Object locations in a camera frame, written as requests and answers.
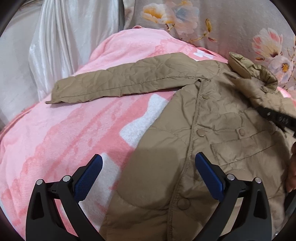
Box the khaki quilted jacket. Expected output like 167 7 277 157
50 53 295 240

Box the person's right hand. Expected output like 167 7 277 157
285 142 296 193

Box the grey floral bed sheet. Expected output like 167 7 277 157
122 0 295 95

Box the white satin curtain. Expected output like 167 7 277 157
29 1 125 100

